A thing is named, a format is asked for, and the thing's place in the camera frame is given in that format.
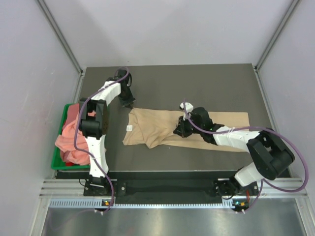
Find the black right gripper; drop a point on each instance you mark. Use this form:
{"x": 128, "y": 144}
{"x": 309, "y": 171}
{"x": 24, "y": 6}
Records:
{"x": 180, "y": 130}

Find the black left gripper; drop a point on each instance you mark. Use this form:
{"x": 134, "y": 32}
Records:
{"x": 128, "y": 103}

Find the beige t shirt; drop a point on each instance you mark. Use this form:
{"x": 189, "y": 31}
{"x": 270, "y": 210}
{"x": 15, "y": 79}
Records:
{"x": 155, "y": 127}

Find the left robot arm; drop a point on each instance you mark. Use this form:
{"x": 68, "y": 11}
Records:
{"x": 92, "y": 127}

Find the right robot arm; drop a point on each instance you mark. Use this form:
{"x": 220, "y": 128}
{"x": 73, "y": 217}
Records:
{"x": 270, "y": 155}

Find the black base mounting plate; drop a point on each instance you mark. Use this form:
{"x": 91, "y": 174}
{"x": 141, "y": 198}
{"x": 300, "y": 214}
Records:
{"x": 175, "y": 187}

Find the pink t shirt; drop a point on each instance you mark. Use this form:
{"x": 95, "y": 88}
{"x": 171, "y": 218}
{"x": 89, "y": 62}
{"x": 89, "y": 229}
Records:
{"x": 65, "y": 141}

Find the red t shirt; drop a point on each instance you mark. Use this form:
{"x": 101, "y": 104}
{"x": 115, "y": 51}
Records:
{"x": 69, "y": 164}

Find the green plastic bin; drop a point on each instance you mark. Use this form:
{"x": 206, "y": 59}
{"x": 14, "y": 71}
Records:
{"x": 57, "y": 163}

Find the left aluminium frame post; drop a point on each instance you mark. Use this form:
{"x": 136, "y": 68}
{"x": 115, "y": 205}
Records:
{"x": 59, "y": 35}

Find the aluminium frame post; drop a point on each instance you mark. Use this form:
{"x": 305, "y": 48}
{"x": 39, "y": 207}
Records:
{"x": 59, "y": 35}
{"x": 277, "y": 33}

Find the slotted cable duct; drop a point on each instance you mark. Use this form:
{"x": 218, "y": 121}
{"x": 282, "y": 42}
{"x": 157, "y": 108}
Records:
{"x": 103, "y": 203}

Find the right aluminium frame post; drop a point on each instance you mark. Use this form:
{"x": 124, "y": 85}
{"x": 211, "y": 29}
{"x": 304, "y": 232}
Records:
{"x": 277, "y": 33}

